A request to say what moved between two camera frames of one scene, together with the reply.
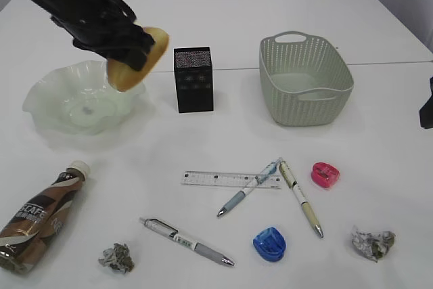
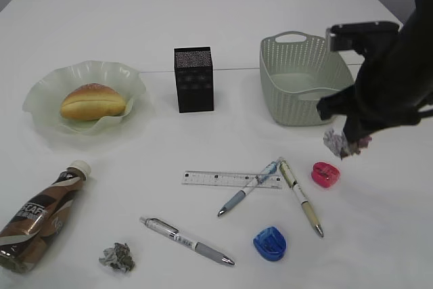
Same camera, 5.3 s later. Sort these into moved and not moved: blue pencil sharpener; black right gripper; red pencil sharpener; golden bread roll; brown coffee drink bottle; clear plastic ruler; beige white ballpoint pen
Moved: golden bread roll; black right gripper
Not moved: red pencil sharpener; blue pencil sharpener; clear plastic ruler; beige white ballpoint pen; brown coffee drink bottle
